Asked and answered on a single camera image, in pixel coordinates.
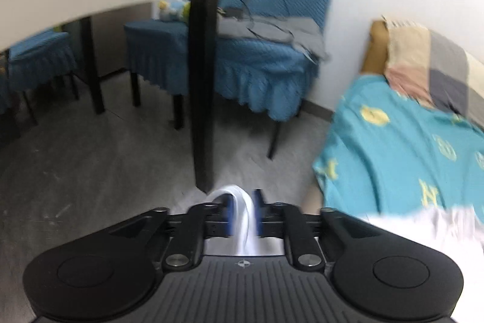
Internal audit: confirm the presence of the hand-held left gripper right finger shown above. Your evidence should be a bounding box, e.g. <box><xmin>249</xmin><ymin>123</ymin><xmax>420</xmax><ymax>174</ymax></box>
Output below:
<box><xmin>252</xmin><ymin>189</ymin><xmax>376</xmax><ymax>271</ymax></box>

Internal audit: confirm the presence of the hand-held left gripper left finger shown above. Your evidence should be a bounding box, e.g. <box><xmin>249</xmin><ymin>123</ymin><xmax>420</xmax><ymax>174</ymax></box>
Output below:
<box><xmin>108</xmin><ymin>195</ymin><xmax>232</xmax><ymax>269</ymax></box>

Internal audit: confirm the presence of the white garment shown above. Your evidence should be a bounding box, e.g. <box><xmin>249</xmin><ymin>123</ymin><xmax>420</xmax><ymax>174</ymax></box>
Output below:
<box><xmin>206</xmin><ymin>186</ymin><xmax>484</xmax><ymax>260</ymax></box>

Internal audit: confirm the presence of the blue covered chair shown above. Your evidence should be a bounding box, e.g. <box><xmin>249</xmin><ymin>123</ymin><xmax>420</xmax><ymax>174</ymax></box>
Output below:
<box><xmin>214</xmin><ymin>0</ymin><xmax>338</xmax><ymax>160</ymax></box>
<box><xmin>124</xmin><ymin>19</ymin><xmax>190</xmax><ymax>130</ymax></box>
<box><xmin>0</xmin><ymin>28</ymin><xmax>79</xmax><ymax>142</ymax></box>

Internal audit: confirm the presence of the teal printed bed sheet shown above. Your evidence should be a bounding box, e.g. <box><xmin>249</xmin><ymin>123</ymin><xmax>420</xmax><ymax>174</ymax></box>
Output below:
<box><xmin>312</xmin><ymin>75</ymin><xmax>484</xmax><ymax>224</ymax></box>

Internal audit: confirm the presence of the grey cloth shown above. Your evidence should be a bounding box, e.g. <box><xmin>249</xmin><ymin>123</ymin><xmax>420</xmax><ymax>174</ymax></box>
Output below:
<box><xmin>217</xmin><ymin>13</ymin><xmax>330</xmax><ymax>62</ymax></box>

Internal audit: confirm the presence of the brown bed headboard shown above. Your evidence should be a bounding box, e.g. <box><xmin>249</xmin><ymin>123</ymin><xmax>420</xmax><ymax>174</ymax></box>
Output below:
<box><xmin>359</xmin><ymin>19</ymin><xmax>390</xmax><ymax>75</ymax></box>

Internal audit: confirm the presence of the yellow green plush toy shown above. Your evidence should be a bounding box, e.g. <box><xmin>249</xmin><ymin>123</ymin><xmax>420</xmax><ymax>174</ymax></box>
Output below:
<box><xmin>156</xmin><ymin>0</ymin><xmax>190</xmax><ymax>21</ymax></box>

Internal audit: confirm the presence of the plaid blanket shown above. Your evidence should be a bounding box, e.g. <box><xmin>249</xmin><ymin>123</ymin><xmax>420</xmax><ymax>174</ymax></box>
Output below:
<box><xmin>381</xmin><ymin>16</ymin><xmax>484</xmax><ymax>130</ymax></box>

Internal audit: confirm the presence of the black cable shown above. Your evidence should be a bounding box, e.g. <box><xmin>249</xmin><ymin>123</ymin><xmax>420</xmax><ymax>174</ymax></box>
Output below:
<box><xmin>217</xmin><ymin>0</ymin><xmax>322</xmax><ymax>62</ymax></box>

